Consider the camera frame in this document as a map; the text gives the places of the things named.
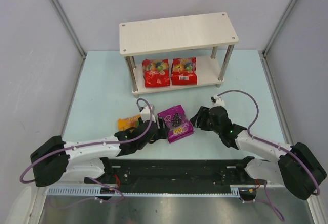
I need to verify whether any purple candy bag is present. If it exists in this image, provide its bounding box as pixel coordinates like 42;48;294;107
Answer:
157;105;194;143

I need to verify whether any orange candy bag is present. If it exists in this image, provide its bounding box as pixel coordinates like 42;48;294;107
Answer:
118;115;141;131

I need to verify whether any red candy bag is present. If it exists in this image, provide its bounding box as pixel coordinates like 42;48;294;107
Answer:
170;57;198;86
142;59;170;88

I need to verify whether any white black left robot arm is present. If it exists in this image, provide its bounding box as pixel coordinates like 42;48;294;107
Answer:
30;118;169;187

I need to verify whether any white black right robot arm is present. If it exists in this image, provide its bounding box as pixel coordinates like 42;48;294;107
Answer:
191;106;327;200

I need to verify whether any beige two-tier shelf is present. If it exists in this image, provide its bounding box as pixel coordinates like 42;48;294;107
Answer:
119;12;239;97

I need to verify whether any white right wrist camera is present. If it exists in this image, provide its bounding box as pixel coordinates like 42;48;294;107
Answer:
211;95;225;107

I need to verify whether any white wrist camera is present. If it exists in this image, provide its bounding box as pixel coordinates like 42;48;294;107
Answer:
211;95;225;107
139;104;156;123

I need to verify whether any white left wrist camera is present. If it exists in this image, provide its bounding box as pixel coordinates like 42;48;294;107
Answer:
139;104;156;123

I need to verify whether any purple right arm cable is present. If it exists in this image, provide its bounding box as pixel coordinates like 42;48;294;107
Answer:
217;89;322;222

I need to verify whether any white slotted cable duct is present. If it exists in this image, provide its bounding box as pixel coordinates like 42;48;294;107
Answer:
47;184;257;198

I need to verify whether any aluminium right side rail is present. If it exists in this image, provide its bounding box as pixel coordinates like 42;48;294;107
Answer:
261;52;328;224

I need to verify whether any aluminium right corner post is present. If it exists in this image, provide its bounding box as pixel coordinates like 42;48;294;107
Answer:
262;0;299;57

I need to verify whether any aluminium corner post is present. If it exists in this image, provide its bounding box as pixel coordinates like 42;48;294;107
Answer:
49;0;87;59
262;0;299;57

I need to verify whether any aluminium left corner post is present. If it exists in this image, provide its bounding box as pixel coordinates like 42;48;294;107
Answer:
49;0;87;59

